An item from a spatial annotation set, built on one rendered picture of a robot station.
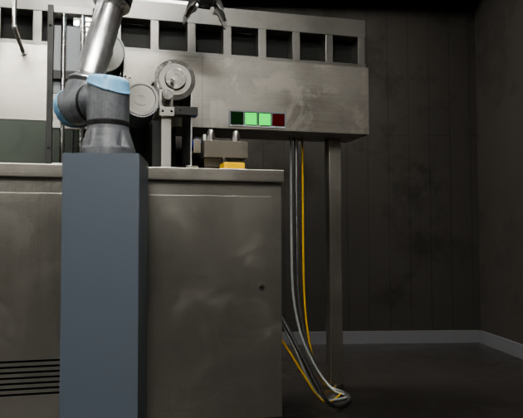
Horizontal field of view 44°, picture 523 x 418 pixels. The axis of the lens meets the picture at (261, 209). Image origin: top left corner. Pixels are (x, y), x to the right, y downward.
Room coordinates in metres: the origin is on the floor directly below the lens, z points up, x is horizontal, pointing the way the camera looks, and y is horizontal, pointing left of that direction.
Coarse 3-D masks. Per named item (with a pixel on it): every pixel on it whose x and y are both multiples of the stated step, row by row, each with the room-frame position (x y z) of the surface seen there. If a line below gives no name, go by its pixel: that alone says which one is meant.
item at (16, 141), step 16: (0, 128) 2.48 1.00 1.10; (16, 128) 2.49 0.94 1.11; (32, 128) 2.51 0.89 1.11; (144, 128) 2.62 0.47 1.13; (0, 144) 2.48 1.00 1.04; (16, 144) 2.49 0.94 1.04; (32, 144) 2.51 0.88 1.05; (0, 160) 2.48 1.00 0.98; (16, 160) 2.49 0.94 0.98; (32, 160) 2.51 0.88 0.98
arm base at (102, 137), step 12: (96, 120) 1.74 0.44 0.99; (108, 120) 1.74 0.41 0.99; (120, 120) 1.76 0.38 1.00; (96, 132) 1.74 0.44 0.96; (108, 132) 1.74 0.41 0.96; (120, 132) 1.76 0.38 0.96; (84, 144) 1.76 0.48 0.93; (96, 144) 1.73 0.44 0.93; (108, 144) 1.73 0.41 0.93; (120, 144) 1.76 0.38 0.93; (132, 144) 1.79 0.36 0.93
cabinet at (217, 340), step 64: (0, 192) 1.92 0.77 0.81; (192, 192) 2.07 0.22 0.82; (256, 192) 2.12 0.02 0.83; (0, 256) 1.92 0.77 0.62; (192, 256) 2.07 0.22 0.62; (256, 256) 2.12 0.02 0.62; (0, 320) 1.92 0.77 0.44; (192, 320) 2.07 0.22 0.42; (256, 320) 2.12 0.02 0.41; (0, 384) 1.92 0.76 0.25; (192, 384) 2.07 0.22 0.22; (256, 384) 2.12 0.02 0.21
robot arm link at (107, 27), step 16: (96, 0) 1.94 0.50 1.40; (112, 0) 1.92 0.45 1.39; (128, 0) 1.95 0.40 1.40; (96, 16) 1.91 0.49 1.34; (112, 16) 1.92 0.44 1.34; (96, 32) 1.90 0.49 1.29; (112, 32) 1.92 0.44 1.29; (96, 48) 1.89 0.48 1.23; (112, 48) 1.93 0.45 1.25; (80, 64) 1.88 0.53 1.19; (96, 64) 1.88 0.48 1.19; (80, 80) 1.85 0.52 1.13; (64, 96) 1.85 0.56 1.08; (64, 112) 1.85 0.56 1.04
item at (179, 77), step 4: (172, 68) 2.29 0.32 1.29; (176, 68) 2.30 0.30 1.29; (168, 72) 2.29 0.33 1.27; (172, 72) 2.29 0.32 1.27; (176, 72) 2.30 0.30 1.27; (180, 72) 2.30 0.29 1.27; (168, 76) 2.29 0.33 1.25; (172, 76) 2.30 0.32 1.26; (176, 76) 2.30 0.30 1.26; (180, 76) 2.30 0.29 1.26; (184, 76) 2.30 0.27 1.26; (164, 80) 2.30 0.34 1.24; (168, 80) 2.29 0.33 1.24; (176, 80) 2.30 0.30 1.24; (180, 80) 2.30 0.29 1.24; (184, 80) 2.30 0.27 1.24; (168, 84) 2.29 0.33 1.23; (176, 84) 2.30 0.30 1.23; (180, 84) 2.30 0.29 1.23; (172, 88) 2.30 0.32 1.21; (176, 88) 2.30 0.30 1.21; (180, 88) 2.31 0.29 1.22
